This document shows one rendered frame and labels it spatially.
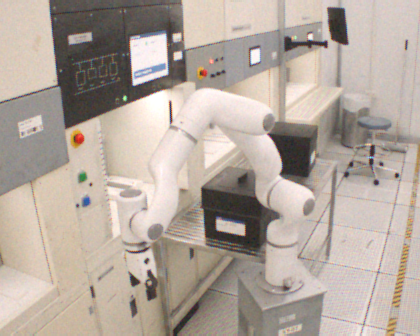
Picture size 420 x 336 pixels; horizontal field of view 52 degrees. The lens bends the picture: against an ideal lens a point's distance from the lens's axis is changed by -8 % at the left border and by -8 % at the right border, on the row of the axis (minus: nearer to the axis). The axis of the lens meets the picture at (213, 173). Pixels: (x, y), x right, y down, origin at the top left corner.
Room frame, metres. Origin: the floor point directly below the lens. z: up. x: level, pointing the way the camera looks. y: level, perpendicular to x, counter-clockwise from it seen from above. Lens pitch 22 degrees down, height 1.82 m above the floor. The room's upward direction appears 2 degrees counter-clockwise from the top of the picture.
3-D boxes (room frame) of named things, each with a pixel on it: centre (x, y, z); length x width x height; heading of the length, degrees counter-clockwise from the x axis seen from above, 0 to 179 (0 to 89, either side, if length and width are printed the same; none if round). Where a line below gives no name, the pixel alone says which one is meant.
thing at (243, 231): (1.93, -0.13, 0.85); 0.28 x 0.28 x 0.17; 62
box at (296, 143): (2.72, -0.50, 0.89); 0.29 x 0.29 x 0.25; 67
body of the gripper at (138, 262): (1.12, 0.22, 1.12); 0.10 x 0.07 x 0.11; 38
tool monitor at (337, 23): (3.52, -0.85, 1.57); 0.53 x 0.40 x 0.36; 63
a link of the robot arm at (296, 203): (1.47, -0.27, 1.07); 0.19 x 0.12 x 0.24; 38
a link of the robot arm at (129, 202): (1.12, 0.22, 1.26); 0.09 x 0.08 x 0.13; 38
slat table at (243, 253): (2.36, -0.27, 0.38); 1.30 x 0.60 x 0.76; 153
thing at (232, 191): (1.93, -0.13, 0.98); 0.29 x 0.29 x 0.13; 62
